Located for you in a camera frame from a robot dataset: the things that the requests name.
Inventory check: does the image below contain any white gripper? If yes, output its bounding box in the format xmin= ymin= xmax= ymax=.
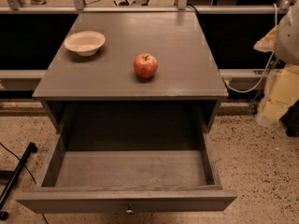
xmin=253 ymin=1 xmax=299 ymax=126

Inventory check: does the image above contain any red apple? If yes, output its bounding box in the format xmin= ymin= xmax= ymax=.
xmin=134 ymin=53 xmax=158 ymax=78

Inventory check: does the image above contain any metal drawer knob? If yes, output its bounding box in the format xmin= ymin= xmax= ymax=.
xmin=125 ymin=207 xmax=135 ymax=216

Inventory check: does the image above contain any open grey top drawer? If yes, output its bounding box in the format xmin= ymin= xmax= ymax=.
xmin=16 ymin=133 xmax=237 ymax=214

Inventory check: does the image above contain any grey wooden cabinet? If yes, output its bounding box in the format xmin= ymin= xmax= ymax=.
xmin=34 ymin=11 xmax=227 ymax=127

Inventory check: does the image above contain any white paper bowl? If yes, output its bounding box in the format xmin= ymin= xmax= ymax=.
xmin=64 ymin=31 xmax=106 ymax=57

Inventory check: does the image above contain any person's shoe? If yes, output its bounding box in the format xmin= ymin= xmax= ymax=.
xmin=30 ymin=0 xmax=47 ymax=5

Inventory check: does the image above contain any black stand leg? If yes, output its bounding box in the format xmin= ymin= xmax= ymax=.
xmin=0 ymin=142 xmax=37 ymax=221

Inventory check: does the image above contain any white cable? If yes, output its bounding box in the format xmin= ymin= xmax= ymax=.
xmin=223 ymin=3 xmax=279 ymax=94

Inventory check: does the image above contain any metal railing frame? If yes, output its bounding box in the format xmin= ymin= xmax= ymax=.
xmin=1 ymin=0 xmax=288 ymax=83

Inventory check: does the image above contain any black floor cable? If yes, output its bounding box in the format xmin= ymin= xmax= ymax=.
xmin=0 ymin=141 xmax=37 ymax=185

